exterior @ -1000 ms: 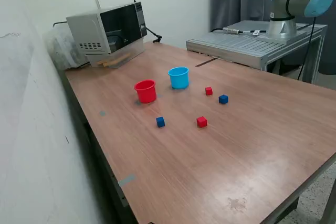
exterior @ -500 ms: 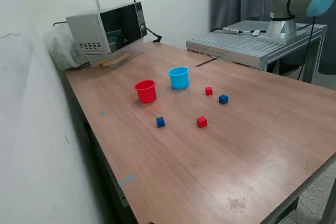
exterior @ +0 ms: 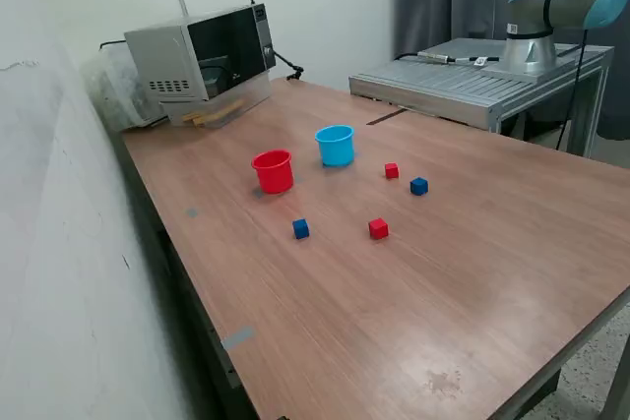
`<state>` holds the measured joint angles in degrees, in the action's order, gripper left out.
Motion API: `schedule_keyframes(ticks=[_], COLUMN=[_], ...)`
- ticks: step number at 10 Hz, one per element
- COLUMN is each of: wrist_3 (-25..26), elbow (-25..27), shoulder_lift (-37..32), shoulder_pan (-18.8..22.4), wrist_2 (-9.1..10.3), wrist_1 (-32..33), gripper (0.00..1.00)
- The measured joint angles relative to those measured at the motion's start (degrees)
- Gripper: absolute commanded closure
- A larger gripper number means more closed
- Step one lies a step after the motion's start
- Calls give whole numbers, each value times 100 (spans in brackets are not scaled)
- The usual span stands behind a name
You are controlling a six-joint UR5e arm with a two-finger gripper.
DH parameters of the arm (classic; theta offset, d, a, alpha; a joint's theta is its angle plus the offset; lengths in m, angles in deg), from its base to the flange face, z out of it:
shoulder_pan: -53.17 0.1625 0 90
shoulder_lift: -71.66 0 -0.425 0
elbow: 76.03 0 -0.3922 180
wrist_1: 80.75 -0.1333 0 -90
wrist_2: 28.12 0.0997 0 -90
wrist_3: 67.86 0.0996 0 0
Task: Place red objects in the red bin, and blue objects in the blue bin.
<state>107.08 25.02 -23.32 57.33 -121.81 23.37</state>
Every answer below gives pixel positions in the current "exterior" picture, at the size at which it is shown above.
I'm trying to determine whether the aluminium robot base table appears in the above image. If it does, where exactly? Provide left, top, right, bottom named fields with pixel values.
left=347, top=36, right=615, bottom=158

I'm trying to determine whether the translucent plastic storage bin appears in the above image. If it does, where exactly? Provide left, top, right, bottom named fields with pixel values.
left=81, top=43, right=169, bottom=134

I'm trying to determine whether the blue plastic cup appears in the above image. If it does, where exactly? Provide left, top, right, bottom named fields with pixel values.
left=314, top=125, right=356, bottom=168

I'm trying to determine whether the long wooden stick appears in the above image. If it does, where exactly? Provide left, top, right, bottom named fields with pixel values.
left=194, top=98, right=246, bottom=122

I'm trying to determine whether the red plastic cup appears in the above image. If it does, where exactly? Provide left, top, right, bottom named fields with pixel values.
left=251, top=149, right=295, bottom=195

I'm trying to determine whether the silver microwave oven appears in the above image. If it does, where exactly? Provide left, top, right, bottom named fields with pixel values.
left=123, top=2, right=278, bottom=102

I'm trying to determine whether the long tape strip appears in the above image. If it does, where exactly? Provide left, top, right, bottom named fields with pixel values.
left=220, top=326, right=256, bottom=351

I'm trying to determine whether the black hanging cable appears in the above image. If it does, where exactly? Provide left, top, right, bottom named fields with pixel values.
left=555, top=29, right=592, bottom=151

